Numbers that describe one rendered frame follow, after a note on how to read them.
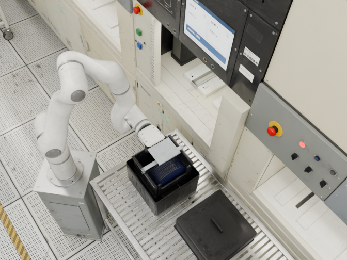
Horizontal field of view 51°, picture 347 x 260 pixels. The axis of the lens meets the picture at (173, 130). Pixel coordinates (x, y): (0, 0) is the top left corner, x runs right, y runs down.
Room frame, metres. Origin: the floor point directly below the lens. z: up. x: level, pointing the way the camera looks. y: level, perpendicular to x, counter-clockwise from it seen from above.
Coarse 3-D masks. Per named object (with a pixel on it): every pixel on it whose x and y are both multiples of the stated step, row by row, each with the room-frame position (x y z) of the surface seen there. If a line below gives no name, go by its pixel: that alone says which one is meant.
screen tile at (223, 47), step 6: (210, 18) 1.15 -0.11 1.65; (210, 24) 1.15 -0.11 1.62; (216, 24) 1.13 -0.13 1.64; (216, 30) 1.12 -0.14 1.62; (222, 30) 1.10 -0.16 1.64; (210, 36) 1.14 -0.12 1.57; (222, 36) 1.10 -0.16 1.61; (216, 42) 1.11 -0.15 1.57; (228, 42) 1.07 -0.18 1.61; (222, 48) 1.09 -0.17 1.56; (228, 48) 1.06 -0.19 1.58
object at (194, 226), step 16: (192, 208) 0.69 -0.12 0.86; (208, 208) 0.69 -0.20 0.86; (224, 208) 0.70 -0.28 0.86; (176, 224) 0.62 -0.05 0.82; (192, 224) 0.61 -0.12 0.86; (208, 224) 0.61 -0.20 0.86; (224, 224) 0.62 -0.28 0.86; (240, 224) 0.62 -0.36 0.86; (192, 240) 0.53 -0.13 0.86; (208, 240) 0.53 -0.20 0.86; (224, 240) 0.54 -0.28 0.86; (240, 240) 0.55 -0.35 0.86; (208, 256) 0.46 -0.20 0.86; (224, 256) 0.47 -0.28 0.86
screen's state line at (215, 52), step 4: (188, 28) 1.24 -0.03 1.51; (192, 28) 1.23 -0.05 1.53; (192, 32) 1.22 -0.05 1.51; (196, 32) 1.20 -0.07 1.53; (196, 36) 1.20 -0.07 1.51; (200, 36) 1.18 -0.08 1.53; (200, 40) 1.18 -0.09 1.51; (204, 40) 1.16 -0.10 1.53; (204, 44) 1.16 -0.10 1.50; (208, 44) 1.14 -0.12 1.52; (208, 48) 1.14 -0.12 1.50; (212, 48) 1.12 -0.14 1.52; (212, 52) 1.12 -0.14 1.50; (216, 52) 1.11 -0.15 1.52; (216, 56) 1.10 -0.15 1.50; (220, 56) 1.09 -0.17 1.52; (220, 60) 1.08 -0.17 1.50; (224, 60) 1.07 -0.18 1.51
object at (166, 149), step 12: (156, 144) 0.89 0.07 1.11; (168, 144) 0.89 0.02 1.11; (132, 156) 0.87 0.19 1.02; (144, 156) 0.91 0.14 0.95; (156, 156) 0.83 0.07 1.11; (168, 156) 0.83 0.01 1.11; (180, 156) 0.92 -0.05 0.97; (144, 168) 0.80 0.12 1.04; (144, 180) 0.80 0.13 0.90; (180, 180) 0.81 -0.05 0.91; (156, 192) 0.72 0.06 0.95
